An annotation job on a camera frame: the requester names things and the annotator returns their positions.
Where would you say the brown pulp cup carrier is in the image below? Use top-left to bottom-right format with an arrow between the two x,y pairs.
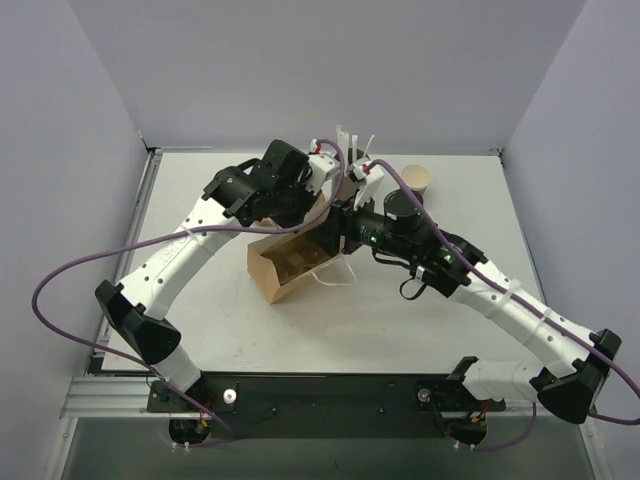
272,250 -> 325,285

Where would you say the brown paper bag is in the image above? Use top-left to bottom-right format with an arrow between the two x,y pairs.
246,213 -> 358,304

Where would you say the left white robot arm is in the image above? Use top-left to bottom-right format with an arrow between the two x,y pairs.
95,140 -> 339,412

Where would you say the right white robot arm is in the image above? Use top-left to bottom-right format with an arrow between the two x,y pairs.
310,190 -> 621,424

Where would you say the grey cylindrical straw holder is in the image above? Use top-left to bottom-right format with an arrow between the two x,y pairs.
332,149 -> 370,201

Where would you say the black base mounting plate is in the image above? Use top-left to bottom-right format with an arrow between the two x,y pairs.
146,372 -> 506,441

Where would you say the aluminium rail frame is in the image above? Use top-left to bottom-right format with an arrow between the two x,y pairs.
60,369 -> 598,420

